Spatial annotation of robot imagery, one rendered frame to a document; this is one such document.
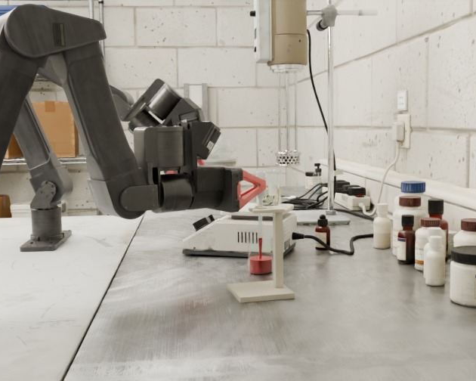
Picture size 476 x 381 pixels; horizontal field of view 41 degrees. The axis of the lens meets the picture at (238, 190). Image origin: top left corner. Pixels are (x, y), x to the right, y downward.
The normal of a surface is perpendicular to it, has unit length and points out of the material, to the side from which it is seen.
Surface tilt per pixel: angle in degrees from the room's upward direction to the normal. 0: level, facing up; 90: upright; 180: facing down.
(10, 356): 0
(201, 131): 90
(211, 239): 90
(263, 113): 90
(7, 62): 89
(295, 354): 0
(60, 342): 0
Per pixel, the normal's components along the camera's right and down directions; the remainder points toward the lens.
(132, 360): -0.02, -0.99
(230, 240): -0.29, 0.11
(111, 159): 0.47, -0.11
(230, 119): 0.07, 0.11
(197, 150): 0.58, 0.07
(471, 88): -1.00, 0.02
